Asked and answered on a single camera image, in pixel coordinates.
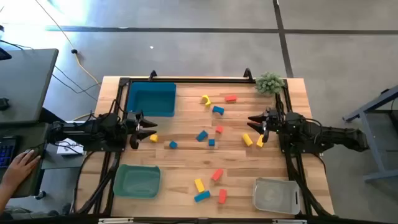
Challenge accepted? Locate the yellow floor cable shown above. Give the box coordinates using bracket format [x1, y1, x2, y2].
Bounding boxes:
[74, 52, 102, 87]

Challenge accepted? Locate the black backlit keyboard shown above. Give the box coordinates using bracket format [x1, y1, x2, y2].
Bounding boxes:
[0, 136, 18, 170]

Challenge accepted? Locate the person's hand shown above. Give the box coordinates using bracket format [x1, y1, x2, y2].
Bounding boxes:
[1, 151, 42, 190]

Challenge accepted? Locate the black aluminium table frame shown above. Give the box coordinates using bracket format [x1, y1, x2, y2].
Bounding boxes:
[73, 67, 335, 218]

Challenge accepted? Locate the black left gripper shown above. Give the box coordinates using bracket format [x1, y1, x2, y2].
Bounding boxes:
[124, 110, 159, 141]

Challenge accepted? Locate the person's forearm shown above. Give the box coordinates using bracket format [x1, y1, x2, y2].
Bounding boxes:
[0, 183, 16, 215]

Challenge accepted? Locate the black floor cable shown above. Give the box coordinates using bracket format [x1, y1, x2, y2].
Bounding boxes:
[51, 65, 102, 102]

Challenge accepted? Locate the green plastic bin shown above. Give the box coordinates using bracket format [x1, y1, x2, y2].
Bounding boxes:
[113, 164, 162, 200]

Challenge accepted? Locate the blue wedge block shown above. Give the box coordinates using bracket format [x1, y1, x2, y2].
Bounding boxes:
[195, 129, 209, 142]

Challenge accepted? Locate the blue metal cart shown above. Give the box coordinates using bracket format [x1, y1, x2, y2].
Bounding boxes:
[341, 85, 398, 183]

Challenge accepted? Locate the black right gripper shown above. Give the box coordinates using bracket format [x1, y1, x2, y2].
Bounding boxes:
[246, 106, 282, 135]

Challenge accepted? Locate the translucent white plastic bin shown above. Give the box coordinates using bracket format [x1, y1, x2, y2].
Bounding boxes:
[252, 177, 301, 215]

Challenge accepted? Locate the white box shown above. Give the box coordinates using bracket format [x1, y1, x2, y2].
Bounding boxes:
[57, 138, 85, 156]

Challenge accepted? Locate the long blue block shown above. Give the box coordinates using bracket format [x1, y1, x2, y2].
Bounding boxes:
[193, 190, 211, 203]

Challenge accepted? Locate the blue plastic bin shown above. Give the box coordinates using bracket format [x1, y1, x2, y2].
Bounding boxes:
[126, 81, 177, 118]

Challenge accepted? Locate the artificial green potted plant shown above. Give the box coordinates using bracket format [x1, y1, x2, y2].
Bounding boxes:
[254, 72, 285, 96]

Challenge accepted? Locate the dark grey desk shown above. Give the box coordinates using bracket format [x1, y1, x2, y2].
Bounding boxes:
[0, 123, 50, 198]

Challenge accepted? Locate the small black desktop device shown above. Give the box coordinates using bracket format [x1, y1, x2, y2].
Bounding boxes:
[0, 47, 12, 62]

